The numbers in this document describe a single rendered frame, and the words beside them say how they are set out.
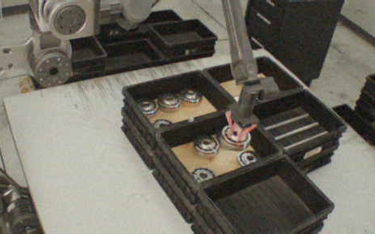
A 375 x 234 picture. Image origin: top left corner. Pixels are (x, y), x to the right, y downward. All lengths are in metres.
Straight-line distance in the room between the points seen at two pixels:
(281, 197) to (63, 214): 0.81
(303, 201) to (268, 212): 0.15
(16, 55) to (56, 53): 0.17
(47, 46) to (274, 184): 0.98
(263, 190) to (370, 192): 0.60
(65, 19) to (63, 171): 0.77
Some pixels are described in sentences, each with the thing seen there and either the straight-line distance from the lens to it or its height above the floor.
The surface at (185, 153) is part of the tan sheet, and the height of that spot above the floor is 0.83.
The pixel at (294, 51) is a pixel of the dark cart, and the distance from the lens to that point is 3.40.
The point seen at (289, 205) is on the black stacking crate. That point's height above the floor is 0.83.
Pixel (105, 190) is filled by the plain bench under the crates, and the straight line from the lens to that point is 1.72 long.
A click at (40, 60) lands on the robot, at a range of 1.54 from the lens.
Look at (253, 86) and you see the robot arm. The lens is 1.40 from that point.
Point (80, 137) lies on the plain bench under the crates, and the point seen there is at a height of 0.70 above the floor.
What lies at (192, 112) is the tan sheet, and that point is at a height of 0.83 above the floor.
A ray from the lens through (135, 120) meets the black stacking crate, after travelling 1.80.
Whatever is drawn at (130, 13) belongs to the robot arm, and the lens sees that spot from 1.24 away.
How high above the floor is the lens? 2.00
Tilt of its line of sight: 39 degrees down
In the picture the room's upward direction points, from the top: 10 degrees clockwise
